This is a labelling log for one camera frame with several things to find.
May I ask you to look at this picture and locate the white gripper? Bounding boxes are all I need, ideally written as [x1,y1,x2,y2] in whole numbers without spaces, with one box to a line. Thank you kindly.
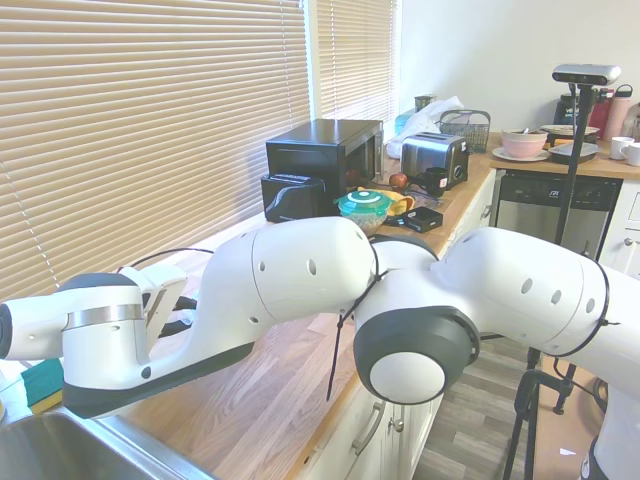
[118,264,190,347]

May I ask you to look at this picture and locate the clear plastic food container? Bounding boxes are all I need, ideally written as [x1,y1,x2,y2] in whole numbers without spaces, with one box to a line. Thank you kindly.
[341,208,389,236]

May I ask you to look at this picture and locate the green round container lid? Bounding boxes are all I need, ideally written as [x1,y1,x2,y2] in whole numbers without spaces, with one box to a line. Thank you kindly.
[333,187,394,216]

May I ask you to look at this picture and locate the black boxy countertop appliance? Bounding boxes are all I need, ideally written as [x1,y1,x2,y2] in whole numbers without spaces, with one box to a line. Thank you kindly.
[260,172,329,224]

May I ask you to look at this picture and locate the green and yellow sponge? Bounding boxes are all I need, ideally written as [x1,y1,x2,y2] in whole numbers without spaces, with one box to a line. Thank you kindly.
[19,358,65,416]

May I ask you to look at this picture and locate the wide beige window blind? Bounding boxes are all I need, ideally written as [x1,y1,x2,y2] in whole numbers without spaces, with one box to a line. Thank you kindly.
[0,0,312,304]

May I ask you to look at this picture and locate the stainless steel sink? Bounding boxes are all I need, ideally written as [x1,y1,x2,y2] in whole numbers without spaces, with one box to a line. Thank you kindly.
[0,405,219,480]

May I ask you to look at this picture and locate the black microwave oven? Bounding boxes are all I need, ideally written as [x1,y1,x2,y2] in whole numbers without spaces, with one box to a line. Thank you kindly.
[265,118,385,189]

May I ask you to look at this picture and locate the yellow cloth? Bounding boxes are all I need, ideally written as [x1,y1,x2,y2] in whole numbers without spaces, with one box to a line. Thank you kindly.
[372,188,417,217]

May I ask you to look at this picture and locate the small black box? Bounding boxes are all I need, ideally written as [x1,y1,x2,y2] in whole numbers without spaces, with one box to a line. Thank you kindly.
[401,206,445,234]

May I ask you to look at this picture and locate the black mug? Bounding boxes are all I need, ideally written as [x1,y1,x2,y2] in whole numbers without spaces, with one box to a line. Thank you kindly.
[423,166,450,197]

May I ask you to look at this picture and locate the narrow beige window blind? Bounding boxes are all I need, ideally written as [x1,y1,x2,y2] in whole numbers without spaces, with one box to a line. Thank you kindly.
[315,0,401,124]

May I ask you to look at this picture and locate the silver two-slot toaster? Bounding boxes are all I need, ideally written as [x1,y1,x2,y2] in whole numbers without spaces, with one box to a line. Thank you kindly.
[400,131,471,190]

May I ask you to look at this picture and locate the white plastic bag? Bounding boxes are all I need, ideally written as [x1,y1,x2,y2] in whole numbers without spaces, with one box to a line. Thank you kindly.
[386,95,467,158]

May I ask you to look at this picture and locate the white plate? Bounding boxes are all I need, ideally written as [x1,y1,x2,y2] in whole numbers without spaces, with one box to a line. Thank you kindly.
[490,145,552,163]

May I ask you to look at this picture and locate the stainless steel dishwasher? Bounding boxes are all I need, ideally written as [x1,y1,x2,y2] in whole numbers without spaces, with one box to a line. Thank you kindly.
[493,169,624,262]

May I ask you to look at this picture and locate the pink bowl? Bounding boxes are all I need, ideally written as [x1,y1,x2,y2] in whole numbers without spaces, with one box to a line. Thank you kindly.
[501,128,549,157]

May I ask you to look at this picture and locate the red bottle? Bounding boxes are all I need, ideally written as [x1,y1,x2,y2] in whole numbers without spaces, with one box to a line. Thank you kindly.
[587,87,615,129]

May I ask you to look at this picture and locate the white mug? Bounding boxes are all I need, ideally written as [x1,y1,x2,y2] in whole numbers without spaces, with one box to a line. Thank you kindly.
[609,135,640,167]

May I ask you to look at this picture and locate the pink water bottle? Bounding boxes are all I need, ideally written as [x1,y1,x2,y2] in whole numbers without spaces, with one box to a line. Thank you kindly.
[602,84,634,142]

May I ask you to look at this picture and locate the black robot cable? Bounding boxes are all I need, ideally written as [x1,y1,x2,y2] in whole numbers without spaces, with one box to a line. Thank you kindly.
[115,247,217,275]

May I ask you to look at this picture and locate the dark green wire basket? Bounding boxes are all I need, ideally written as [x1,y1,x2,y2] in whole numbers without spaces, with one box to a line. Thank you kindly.
[439,109,492,155]

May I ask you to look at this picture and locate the black camera stand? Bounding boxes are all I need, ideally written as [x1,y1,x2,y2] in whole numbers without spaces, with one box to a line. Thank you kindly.
[554,82,599,247]

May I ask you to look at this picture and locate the grey stereo camera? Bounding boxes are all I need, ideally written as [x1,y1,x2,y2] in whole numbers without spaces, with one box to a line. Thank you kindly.
[551,63,623,87]

